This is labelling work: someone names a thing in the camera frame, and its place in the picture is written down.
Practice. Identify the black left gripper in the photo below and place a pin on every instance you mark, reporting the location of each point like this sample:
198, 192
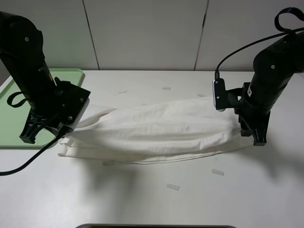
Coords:
47, 109

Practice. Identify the clear tape strip bottom centre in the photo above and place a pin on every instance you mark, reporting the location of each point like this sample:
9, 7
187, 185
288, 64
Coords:
173, 187

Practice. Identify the clear tape strip lower right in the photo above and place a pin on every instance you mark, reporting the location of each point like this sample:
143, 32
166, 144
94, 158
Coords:
217, 172

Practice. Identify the light green plastic tray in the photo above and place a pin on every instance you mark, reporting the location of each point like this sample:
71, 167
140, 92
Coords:
12, 120

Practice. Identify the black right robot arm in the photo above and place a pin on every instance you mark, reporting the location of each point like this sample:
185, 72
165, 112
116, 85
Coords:
273, 68

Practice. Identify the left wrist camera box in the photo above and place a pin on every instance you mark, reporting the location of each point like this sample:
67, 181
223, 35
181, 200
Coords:
72, 113

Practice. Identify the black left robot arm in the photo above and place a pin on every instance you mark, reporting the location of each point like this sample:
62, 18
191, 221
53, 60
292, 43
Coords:
21, 51

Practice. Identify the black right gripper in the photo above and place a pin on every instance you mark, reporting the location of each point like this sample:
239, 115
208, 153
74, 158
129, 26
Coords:
253, 103

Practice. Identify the white short sleeve t-shirt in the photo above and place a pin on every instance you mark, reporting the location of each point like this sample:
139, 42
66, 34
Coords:
155, 133

